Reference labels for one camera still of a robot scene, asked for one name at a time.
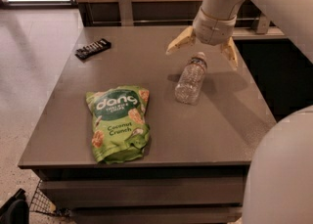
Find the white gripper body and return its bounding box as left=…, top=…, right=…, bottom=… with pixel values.
left=193, top=9, right=237, bottom=46

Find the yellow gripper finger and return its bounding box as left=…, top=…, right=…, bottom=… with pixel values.
left=165, top=25, right=196, bottom=55
left=220, top=37, right=238, bottom=70

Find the clear plastic water bottle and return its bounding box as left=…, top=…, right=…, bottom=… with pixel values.
left=175, top=52, right=207, bottom=105

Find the black candy bar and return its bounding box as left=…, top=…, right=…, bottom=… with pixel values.
left=74, top=38, right=112, bottom=61

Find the grey drawer cabinet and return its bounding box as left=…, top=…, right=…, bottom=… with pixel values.
left=18, top=24, right=278, bottom=224

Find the green Dang chips bag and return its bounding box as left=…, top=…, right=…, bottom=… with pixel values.
left=86, top=86, right=150, bottom=164

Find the black bag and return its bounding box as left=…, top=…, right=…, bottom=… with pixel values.
left=0, top=188, right=29, bottom=224

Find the left metal bracket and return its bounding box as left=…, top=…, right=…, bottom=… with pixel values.
left=118, top=0, right=134, bottom=26

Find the black wire basket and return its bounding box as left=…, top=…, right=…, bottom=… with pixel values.
left=29, top=181, right=70, bottom=217

